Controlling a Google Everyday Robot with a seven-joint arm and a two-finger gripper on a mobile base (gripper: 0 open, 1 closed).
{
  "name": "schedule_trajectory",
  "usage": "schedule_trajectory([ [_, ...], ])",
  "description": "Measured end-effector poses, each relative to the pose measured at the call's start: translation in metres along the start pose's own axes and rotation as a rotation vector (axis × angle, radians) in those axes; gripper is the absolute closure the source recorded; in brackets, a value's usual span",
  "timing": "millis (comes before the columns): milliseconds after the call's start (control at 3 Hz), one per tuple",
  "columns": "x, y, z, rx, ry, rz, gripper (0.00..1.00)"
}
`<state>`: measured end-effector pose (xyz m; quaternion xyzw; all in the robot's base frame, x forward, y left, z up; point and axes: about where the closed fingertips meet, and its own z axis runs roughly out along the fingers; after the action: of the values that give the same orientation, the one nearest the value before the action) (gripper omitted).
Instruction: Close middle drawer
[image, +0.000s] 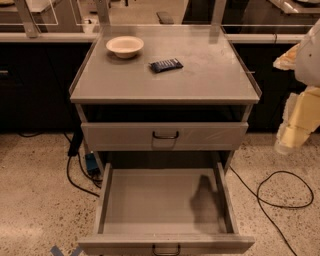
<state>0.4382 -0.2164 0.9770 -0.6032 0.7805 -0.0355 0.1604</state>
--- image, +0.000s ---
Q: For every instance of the dark background counter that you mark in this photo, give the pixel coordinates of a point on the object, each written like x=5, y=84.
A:
x=35, y=79

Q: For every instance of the blue tape cross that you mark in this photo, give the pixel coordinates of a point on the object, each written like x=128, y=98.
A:
x=56, y=251

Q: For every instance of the black power strip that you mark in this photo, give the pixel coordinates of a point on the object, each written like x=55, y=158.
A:
x=75, y=143

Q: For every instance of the grey drawer cabinet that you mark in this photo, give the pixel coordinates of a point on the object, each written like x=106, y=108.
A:
x=212, y=86

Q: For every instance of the blue power adapter box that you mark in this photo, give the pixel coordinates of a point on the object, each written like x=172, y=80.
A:
x=91, y=164

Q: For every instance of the grey drawer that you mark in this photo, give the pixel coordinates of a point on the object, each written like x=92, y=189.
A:
x=165, y=212
x=156, y=136

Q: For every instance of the blue snack packet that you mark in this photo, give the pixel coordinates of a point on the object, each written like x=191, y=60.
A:
x=166, y=65

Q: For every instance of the white bowl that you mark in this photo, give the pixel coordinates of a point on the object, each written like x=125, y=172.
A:
x=125, y=47

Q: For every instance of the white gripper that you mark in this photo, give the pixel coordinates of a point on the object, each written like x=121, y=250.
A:
x=309, y=61

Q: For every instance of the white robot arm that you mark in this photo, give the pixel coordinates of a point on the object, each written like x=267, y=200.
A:
x=304, y=59

